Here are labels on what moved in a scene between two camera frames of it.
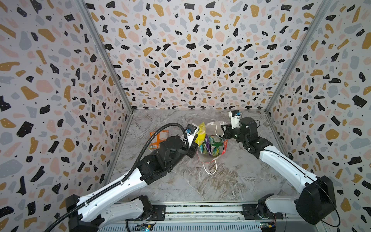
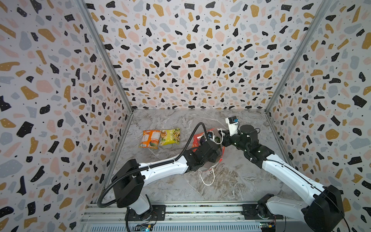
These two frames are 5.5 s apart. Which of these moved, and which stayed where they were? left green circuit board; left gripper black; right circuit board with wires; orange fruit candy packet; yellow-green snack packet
Moved: yellow-green snack packet; left gripper black; orange fruit candy packet
Stayed: left green circuit board; right circuit board with wires
